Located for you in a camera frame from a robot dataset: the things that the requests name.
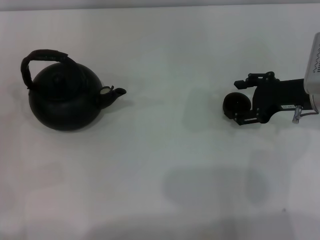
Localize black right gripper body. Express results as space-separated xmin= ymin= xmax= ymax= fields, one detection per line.
xmin=251 ymin=77 xmax=312 ymax=125

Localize small black teacup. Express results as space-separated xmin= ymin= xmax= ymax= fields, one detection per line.
xmin=222 ymin=92 xmax=252 ymax=119

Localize black round teapot with handle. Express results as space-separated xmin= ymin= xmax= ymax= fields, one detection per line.
xmin=20 ymin=48 xmax=127 ymax=131

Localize silver connector with grey cable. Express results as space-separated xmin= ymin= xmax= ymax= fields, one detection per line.
xmin=291 ymin=105 xmax=320 ymax=124

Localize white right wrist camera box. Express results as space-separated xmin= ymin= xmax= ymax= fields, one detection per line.
xmin=303 ymin=32 xmax=320 ymax=95

